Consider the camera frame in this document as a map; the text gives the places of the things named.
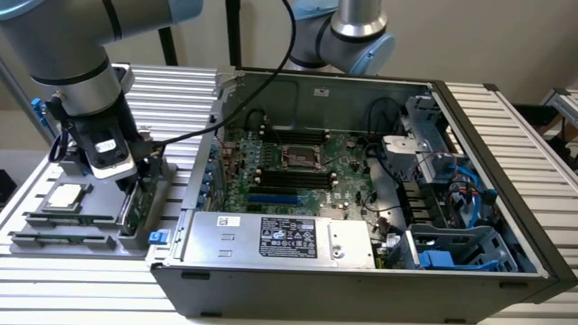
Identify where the silver chipset heatsink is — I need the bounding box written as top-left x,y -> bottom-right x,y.
322,205 -> 350,221

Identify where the blue data wire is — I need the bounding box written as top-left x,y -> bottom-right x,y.
445,162 -> 498,221

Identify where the black stand pole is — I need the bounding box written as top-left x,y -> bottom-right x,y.
156,29 -> 178,67
224,0 -> 242,67

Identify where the blue disk bay clip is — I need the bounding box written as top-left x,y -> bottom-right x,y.
418,251 -> 449,271

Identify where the black expansion slot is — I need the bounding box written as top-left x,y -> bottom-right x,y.
247,187 -> 300,196

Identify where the silver power supply unit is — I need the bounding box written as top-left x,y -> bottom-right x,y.
182,211 -> 378,270

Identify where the slatted metal side table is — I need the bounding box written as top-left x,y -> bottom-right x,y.
541,87 -> 578,125

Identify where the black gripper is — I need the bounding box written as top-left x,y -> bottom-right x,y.
67,114 -> 139,186

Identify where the green graphics card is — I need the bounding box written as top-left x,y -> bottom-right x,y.
116,158 -> 162,235

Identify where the blue plastic bracket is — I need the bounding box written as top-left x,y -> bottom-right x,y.
29,97 -> 49,138

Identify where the metal CPU socket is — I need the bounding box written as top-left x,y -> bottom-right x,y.
278,144 -> 327,171

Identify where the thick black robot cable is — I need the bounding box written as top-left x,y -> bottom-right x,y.
151,0 -> 300,147

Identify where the green RAM stick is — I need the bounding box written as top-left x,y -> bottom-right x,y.
25,213 -> 115,227

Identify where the open black PC case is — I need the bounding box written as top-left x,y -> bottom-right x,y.
147,65 -> 571,320

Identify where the metal drive cage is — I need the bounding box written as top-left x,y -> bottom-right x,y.
382,95 -> 469,186

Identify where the black RAM slot bank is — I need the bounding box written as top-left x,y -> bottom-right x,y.
252,168 -> 339,191
262,124 -> 334,146

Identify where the grey disk bay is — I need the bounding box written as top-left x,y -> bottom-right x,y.
403,221 -> 539,272

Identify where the silver CPU chip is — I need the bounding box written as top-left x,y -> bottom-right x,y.
47,184 -> 88,208

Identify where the green motherboard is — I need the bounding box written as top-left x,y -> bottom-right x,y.
215,127 -> 407,240

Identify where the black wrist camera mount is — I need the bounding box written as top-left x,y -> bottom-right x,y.
111,66 -> 154,165

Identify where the thin black case wire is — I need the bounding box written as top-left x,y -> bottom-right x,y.
366,97 -> 403,139

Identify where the grey parts rack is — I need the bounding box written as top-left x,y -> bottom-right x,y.
8,148 -> 183,261

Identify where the blue expansion slot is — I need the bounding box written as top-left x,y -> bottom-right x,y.
246,195 -> 303,207

